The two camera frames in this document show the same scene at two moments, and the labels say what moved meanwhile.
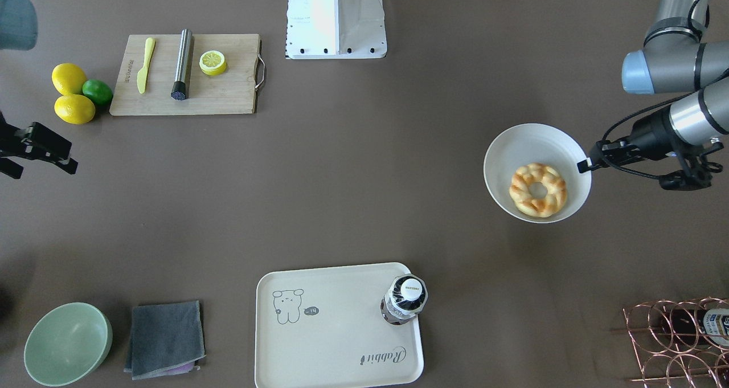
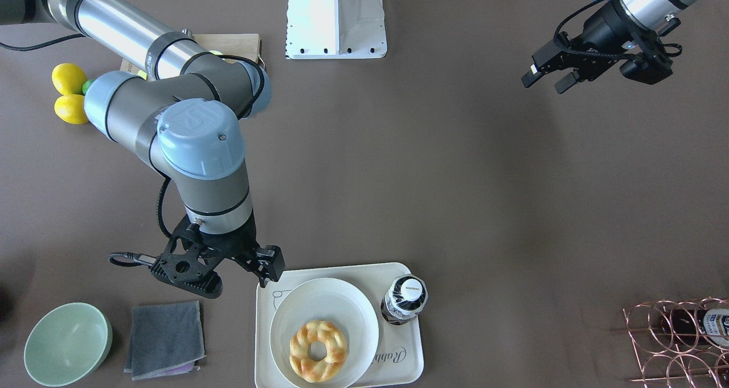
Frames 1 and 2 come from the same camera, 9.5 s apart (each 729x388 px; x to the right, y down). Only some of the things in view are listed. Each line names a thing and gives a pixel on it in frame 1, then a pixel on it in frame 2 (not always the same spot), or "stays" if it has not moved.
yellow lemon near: x=74 y=109 stays
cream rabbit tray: x=324 y=328 stays
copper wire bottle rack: x=681 y=344 stays
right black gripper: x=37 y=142 → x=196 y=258
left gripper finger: x=583 y=166 → x=531 y=76
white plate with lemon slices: x=532 y=171 → x=338 y=303
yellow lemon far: x=68 y=78 stays
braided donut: x=543 y=207 → x=323 y=331
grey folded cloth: x=166 y=339 stays
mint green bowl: x=66 y=343 stays
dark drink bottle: x=406 y=295 stays
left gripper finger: x=596 y=154 → x=566 y=81
